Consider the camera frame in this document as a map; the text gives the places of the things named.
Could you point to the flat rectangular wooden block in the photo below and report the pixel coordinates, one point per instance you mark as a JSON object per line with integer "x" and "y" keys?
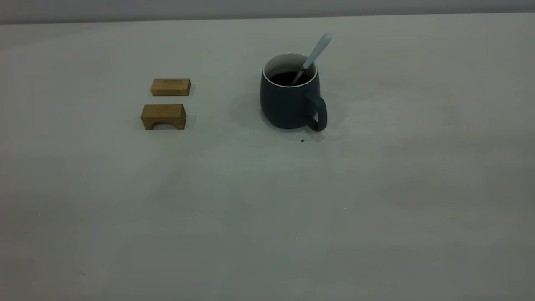
{"x": 171, "y": 87}

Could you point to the arched wooden block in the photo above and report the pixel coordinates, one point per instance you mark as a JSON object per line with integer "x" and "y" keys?
{"x": 163, "y": 113}

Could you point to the dark grey mug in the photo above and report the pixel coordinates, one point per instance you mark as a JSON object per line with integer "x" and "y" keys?
{"x": 284, "y": 108}

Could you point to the dark coffee liquid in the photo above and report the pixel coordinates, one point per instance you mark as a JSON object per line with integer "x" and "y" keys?
{"x": 282, "y": 78}

